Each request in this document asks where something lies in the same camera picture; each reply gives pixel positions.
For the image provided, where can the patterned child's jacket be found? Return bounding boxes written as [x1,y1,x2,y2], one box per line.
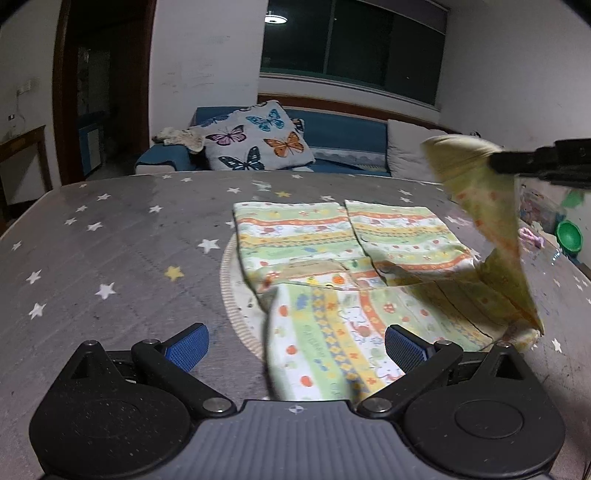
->
[233,135,544,402]

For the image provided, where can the clear plastic storage box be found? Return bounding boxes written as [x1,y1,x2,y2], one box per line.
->
[520,178,567,234]

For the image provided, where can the green plastic bowl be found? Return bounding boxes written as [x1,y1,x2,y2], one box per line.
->
[556,219,583,256]

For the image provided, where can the small pink cloth scrap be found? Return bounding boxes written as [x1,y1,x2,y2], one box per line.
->
[518,227,545,249]

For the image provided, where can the grey star tablecloth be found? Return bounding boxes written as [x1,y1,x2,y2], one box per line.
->
[0,169,591,480]

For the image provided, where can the grey cushion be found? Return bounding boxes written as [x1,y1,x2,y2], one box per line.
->
[387,120,446,182]

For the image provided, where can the dark window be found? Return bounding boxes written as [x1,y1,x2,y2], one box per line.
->
[262,0,448,105]

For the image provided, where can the crumpled beige cloth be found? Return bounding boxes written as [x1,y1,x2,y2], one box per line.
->
[152,127,204,154]

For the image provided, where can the blue sofa bench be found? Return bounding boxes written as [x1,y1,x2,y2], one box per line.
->
[135,107,390,177]

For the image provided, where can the butterfly print pillow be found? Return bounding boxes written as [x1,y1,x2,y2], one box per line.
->
[197,100,315,171]

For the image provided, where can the dark wooden side table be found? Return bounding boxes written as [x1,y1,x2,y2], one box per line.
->
[1,125,53,206]

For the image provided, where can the dark wooden doorway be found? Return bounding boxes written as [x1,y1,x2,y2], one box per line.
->
[52,1,156,185]

